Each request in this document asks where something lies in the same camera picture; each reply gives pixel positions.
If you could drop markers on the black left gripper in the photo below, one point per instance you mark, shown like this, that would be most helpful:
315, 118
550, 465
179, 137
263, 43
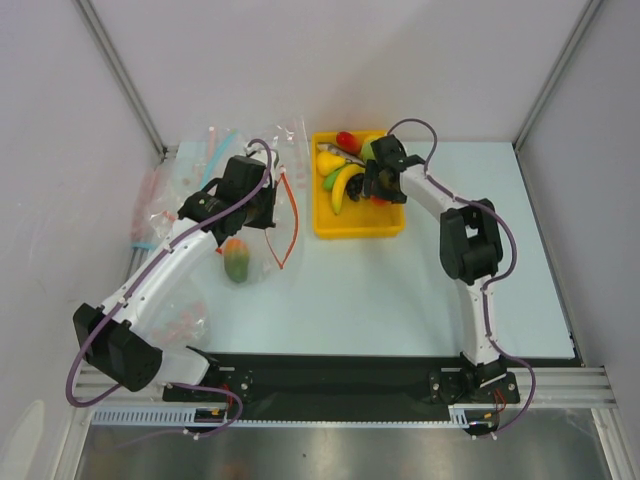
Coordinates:
266, 219

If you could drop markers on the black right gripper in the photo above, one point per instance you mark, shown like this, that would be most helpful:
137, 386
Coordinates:
377, 181

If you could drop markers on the yellow toy banana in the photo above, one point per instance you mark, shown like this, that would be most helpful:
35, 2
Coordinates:
340, 184

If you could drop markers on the clear orange-zipper zip bag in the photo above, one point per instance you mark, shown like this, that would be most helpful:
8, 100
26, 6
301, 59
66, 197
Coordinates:
270, 249

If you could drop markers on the orange green toy mango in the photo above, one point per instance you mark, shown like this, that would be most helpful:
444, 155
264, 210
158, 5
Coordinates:
236, 259

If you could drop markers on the peach toy fruit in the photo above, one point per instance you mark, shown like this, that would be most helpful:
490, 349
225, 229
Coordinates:
378, 201

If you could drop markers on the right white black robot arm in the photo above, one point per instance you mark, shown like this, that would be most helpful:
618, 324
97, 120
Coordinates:
470, 247

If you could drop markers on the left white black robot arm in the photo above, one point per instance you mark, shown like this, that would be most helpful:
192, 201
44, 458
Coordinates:
119, 337

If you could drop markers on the clear blue-zipper zip bag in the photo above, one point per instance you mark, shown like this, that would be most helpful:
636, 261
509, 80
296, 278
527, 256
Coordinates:
216, 154

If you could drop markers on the clear pink-zipper zip bag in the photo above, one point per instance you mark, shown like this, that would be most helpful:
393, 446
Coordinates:
142, 233

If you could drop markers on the dark toy grape bunch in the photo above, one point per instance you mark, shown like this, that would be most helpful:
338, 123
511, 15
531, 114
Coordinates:
354, 187

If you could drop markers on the yellow plastic bin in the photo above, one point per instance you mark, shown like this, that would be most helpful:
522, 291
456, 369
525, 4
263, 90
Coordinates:
363, 219

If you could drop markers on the green toy vegetable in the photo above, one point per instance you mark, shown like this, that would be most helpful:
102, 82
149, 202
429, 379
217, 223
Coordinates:
330, 180

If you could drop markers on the red toy mango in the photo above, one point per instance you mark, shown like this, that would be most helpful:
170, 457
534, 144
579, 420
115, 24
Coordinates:
348, 142

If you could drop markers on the grey toy fish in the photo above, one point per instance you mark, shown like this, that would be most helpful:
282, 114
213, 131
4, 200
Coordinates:
328, 147

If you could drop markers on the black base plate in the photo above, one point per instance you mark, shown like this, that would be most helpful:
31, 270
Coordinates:
329, 388

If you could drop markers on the right aluminium corner post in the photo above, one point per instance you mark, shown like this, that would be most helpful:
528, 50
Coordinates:
559, 69

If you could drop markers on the aluminium corner post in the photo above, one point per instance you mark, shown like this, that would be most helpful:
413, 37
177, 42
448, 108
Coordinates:
114, 62
559, 69

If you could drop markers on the left aluminium corner post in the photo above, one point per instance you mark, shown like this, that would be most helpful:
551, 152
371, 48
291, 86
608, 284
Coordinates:
114, 62

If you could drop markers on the white slotted cable duct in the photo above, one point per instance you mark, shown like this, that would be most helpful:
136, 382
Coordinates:
209, 417

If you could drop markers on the aluminium front rail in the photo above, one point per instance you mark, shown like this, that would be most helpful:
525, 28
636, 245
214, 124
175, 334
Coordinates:
555, 388

